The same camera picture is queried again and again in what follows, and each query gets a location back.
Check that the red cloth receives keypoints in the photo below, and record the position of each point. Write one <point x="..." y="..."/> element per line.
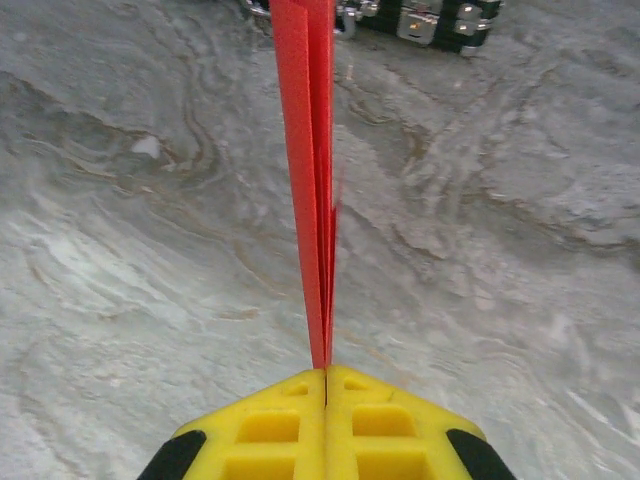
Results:
<point x="305" y="150"/>

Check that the black briefcase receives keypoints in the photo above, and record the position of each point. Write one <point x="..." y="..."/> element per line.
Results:
<point x="380" y="20"/>

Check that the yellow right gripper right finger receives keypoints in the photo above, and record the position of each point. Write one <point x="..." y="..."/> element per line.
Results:
<point x="390" y="435"/>

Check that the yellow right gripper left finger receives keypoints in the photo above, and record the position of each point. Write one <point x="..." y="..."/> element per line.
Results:
<point x="265" y="435"/>

